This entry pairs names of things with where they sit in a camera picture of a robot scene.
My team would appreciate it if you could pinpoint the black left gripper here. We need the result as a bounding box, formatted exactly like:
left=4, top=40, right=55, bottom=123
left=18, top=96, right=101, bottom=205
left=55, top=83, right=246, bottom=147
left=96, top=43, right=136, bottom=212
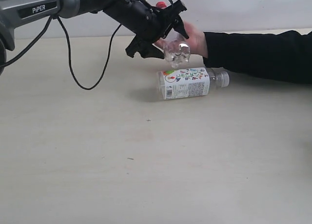
left=103, top=0, right=189, bottom=59

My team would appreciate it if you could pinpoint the red label cola bottle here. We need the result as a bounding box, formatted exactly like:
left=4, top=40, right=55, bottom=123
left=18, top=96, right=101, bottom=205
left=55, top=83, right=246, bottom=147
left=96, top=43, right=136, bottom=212
left=156, top=0, right=192, bottom=69

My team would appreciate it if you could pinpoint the floral white label bottle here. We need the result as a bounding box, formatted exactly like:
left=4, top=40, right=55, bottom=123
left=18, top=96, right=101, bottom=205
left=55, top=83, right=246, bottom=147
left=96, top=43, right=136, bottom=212
left=157, top=67, right=230, bottom=100

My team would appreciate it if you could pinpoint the black sleeved forearm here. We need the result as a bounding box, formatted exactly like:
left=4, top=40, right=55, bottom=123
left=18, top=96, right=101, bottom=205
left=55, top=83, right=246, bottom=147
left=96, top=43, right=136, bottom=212
left=203, top=30, right=312, bottom=84

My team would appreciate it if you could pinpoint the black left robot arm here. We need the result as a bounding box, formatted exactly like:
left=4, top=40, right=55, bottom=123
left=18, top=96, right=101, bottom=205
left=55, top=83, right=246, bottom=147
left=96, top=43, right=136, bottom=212
left=0, top=0, right=176, bottom=70

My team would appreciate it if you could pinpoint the person's open hand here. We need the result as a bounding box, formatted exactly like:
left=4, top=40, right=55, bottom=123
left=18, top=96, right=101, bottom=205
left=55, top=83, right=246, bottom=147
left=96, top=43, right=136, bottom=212
left=155, top=20, right=208, bottom=59

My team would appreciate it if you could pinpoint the black cable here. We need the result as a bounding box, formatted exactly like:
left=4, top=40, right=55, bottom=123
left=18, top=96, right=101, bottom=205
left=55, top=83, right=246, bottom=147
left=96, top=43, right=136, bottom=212
left=0, top=0, right=176, bottom=90

